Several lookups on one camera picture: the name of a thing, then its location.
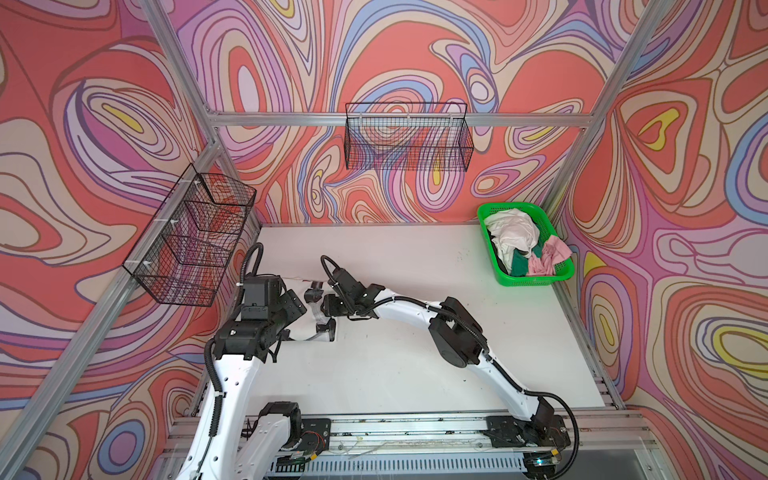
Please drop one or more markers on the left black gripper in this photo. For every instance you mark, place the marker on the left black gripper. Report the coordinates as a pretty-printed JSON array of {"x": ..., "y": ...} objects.
[{"x": 293, "y": 305}]

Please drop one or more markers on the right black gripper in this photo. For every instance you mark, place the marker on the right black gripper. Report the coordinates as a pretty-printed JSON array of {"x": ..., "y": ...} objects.
[{"x": 330, "y": 305}]

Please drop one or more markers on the white t shirt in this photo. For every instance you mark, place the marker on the white t shirt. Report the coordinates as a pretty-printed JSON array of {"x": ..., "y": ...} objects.
[{"x": 304, "y": 329}]

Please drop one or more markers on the green plastic laundry basket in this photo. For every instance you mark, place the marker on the green plastic laundry basket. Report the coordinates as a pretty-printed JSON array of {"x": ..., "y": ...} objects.
[{"x": 501, "y": 262}]

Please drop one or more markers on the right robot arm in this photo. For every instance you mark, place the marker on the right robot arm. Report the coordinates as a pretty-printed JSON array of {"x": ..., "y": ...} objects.
[{"x": 538, "y": 420}]

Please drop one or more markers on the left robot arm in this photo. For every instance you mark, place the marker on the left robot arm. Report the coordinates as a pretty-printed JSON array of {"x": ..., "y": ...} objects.
[{"x": 226, "y": 444}]

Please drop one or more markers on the green cloth in basket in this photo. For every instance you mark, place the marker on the green cloth in basket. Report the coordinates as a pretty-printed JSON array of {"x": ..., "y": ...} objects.
[{"x": 525, "y": 264}]

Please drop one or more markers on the white cloth in basket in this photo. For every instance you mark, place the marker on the white cloth in basket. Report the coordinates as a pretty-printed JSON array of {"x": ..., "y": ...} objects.
[{"x": 512, "y": 230}]

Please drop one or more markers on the pink cloth in basket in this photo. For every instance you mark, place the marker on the pink cloth in basket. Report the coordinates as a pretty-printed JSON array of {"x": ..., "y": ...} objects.
[{"x": 553, "y": 252}]

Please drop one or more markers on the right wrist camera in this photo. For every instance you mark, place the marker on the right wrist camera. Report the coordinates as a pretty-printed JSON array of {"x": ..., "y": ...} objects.
[{"x": 353, "y": 290}]

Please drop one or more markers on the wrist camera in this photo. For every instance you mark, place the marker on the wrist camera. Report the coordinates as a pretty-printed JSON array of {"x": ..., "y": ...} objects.
[
  {"x": 261, "y": 295},
  {"x": 353, "y": 290}
]

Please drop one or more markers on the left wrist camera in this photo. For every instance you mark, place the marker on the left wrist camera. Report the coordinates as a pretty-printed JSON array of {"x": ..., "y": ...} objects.
[{"x": 261, "y": 295}]

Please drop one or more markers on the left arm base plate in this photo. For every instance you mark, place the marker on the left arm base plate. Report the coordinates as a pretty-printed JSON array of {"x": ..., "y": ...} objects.
[{"x": 308, "y": 436}]

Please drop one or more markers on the black wire basket left wall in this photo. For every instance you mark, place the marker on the black wire basket left wall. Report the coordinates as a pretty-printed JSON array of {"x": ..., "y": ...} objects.
[{"x": 183, "y": 253}]

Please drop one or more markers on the black wire basket wall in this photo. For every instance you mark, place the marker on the black wire basket wall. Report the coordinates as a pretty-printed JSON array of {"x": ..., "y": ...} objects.
[
  {"x": 407, "y": 135},
  {"x": 183, "y": 253}
]

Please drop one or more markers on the black wire basket back wall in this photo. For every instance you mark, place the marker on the black wire basket back wall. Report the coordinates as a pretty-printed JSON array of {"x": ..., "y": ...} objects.
[{"x": 407, "y": 135}]

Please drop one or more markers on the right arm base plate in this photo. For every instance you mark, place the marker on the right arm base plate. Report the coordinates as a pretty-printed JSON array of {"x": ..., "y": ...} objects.
[{"x": 509, "y": 432}]

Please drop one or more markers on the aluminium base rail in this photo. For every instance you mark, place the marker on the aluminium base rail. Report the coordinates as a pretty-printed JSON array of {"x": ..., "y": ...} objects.
[{"x": 614, "y": 444}]

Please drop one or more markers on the aluminium frame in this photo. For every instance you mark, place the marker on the aluminium frame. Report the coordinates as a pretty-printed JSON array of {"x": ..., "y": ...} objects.
[{"x": 106, "y": 104}]

